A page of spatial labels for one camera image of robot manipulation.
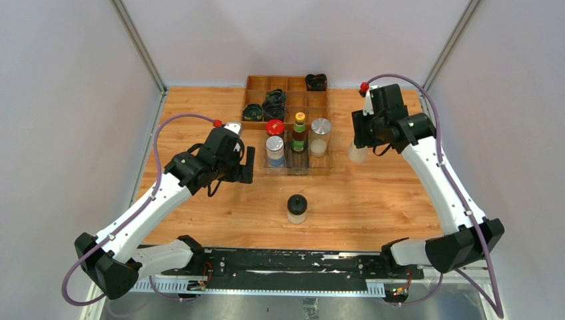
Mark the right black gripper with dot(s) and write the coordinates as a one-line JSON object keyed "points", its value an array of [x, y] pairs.
{"points": [[362, 138]]}

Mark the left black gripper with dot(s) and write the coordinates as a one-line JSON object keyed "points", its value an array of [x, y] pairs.
{"points": [[242, 172]]}

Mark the yellow lid spice jar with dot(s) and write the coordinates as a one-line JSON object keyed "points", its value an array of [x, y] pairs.
{"points": [[355, 154]]}

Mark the silver lid spice jar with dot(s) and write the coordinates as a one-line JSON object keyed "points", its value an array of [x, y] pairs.
{"points": [[274, 148]]}

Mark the large silver lid jar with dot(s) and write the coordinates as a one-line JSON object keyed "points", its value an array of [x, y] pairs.
{"points": [[320, 130]]}

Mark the clear plastic organizer bin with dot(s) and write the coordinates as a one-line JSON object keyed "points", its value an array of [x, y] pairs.
{"points": [[300, 164]]}

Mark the red lid chili jar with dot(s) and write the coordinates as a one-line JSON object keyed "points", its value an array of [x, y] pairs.
{"points": [[275, 128]]}

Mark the black lid grinder jar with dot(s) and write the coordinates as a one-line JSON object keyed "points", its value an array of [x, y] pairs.
{"points": [[296, 209]]}

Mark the yellow cap sauce bottle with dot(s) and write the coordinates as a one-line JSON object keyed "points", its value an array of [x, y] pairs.
{"points": [[299, 132]]}

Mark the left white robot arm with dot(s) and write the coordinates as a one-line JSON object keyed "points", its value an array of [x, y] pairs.
{"points": [[112, 258]]}

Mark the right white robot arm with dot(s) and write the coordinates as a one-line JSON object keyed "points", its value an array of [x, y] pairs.
{"points": [[467, 234]]}

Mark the wooden compartment tray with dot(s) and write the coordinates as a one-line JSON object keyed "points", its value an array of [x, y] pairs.
{"points": [[298, 99]]}

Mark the black coil top right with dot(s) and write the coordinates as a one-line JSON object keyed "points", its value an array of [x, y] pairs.
{"points": [[316, 82]]}

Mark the black coil lower middle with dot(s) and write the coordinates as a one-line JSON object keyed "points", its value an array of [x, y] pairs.
{"points": [[273, 111]]}

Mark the black green coil middle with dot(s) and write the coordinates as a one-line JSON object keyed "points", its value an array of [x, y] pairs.
{"points": [[276, 96]]}

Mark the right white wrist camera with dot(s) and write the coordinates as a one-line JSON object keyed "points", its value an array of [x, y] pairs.
{"points": [[368, 107]]}

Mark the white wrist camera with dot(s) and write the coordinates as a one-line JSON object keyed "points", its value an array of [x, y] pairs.
{"points": [[234, 127], [368, 107]]}

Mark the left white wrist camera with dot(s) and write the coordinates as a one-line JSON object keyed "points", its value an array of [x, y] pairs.
{"points": [[234, 127]]}

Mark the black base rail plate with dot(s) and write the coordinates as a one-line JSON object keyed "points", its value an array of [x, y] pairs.
{"points": [[291, 272]]}

